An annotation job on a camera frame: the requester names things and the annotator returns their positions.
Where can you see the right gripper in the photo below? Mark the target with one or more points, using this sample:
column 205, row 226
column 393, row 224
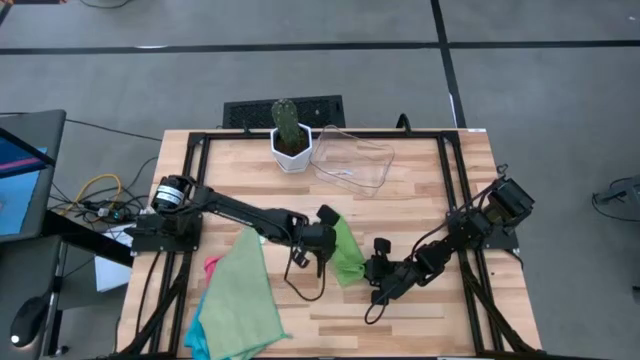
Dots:
column 395, row 277

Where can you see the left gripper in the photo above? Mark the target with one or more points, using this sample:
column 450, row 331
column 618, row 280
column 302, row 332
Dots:
column 320, row 237

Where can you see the bright green microfiber towel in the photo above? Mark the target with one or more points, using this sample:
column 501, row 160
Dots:
column 350, row 255

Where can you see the pale green microfiber towel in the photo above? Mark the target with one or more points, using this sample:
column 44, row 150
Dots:
column 240, row 300

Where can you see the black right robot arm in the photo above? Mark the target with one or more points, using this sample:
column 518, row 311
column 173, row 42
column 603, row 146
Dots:
column 435, row 255

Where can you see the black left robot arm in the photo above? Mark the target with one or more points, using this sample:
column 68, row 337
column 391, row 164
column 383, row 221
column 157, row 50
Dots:
column 240, row 210

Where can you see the pink microfiber towel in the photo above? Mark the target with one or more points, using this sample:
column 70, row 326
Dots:
column 212, row 265

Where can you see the blue microfiber towel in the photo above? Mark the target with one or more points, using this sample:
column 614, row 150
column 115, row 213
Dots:
column 195, row 340

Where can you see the clear plastic tray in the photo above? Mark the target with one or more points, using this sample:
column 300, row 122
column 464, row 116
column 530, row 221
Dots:
column 350, row 165

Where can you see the white hexagonal plant pot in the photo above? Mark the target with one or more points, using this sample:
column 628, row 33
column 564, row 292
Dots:
column 292, row 160

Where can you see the green cactus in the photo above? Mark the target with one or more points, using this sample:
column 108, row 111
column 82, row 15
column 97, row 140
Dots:
column 287, row 122

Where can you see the black table clamp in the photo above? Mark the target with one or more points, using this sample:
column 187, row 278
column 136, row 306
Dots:
column 404, row 122

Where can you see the black perforated floor box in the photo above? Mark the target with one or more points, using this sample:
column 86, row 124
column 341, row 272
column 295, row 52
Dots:
column 250, row 112

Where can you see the white paper box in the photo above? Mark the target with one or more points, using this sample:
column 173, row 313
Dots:
column 112, row 272

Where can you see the office chair base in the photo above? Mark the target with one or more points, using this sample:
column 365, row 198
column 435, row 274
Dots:
column 625, row 192

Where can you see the grey side desk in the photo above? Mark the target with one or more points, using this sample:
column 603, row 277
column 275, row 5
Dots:
column 20, row 270

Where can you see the black computer mouse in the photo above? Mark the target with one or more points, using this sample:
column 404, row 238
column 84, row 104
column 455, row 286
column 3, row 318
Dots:
column 27, row 322

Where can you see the monitor with blue screen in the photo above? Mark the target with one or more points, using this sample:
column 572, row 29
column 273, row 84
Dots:
column 15, row 200

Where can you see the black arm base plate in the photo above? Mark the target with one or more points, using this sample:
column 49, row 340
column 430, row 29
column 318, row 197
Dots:
column 150, row 240
column 505, row 240

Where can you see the black aluminium table frame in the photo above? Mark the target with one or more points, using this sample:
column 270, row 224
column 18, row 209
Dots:
column 225, row 135

